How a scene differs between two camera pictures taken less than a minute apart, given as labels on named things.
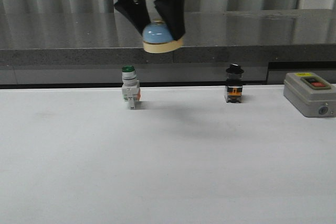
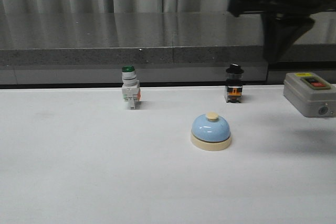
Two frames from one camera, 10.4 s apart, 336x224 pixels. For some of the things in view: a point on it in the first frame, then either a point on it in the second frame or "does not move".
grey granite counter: (92, 48) does not move
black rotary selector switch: (234, 86) does not move
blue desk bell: (157, 39) to (210, 132)
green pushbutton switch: (130, 88) does not move
